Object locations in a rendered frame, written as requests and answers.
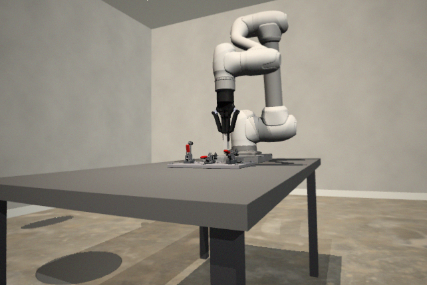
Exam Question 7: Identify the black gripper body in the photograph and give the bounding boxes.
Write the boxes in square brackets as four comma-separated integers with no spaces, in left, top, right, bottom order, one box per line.
[216,90,235,116]

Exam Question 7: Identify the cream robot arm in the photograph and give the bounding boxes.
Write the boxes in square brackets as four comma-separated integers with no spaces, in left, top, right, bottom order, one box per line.
[213,11,297,155]

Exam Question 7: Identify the red-handled toggle clamp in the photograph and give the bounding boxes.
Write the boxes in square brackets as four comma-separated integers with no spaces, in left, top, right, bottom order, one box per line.
[200,152,217,164]

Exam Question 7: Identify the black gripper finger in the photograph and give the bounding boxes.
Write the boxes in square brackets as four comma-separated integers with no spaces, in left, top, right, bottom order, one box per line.
[225,107,240,149]
[212,108,225,149]

